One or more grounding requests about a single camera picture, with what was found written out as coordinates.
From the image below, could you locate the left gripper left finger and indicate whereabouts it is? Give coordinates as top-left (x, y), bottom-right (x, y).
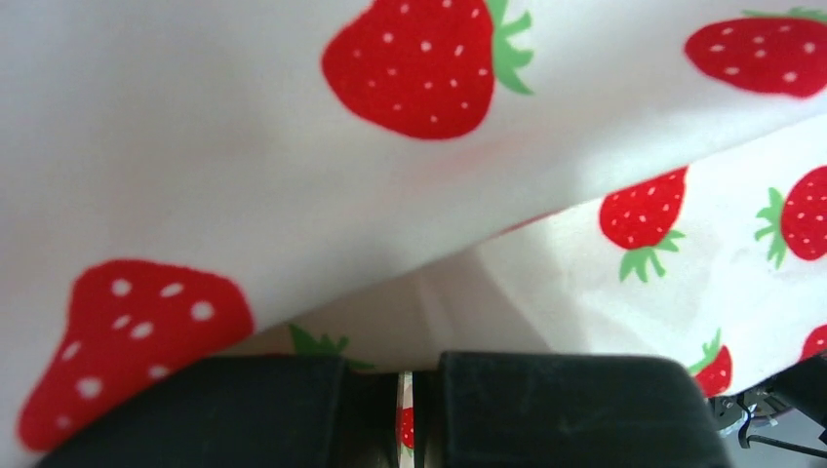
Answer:
top-left (42, 356), bottom-right (399, 468)

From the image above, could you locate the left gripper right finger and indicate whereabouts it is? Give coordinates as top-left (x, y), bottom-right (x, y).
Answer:
top-left (414, 352), bottom-right (731, 467)

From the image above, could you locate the strawberry print ruffled blanket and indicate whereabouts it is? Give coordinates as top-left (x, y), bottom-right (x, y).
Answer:
top-left (1, 1), bottom-right (826, 467)

